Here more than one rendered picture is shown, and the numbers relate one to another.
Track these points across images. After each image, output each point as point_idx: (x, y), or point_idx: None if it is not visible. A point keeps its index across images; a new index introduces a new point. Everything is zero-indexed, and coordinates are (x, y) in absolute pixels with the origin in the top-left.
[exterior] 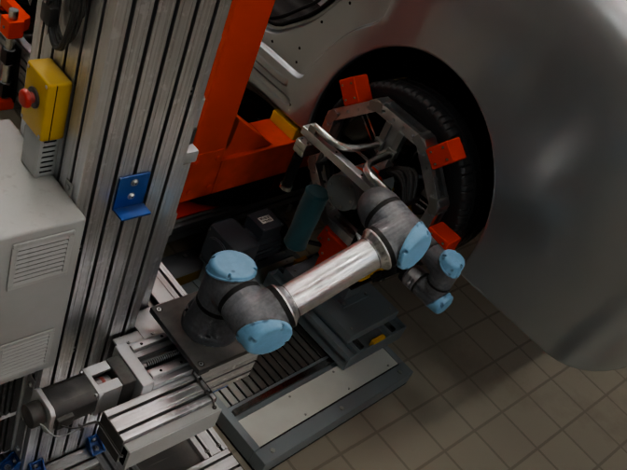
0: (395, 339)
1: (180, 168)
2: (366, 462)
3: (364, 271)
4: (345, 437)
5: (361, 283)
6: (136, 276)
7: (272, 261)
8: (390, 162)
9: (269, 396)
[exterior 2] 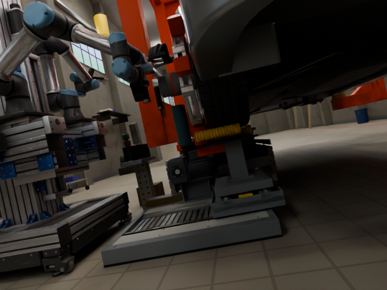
0: (277, 203)
1: (2, 48)
2: (181, 271)
3: (17, 36)
4: (186, 258)
5: (205, 145)
6: None
7: None
8: None
9: (152, 229)
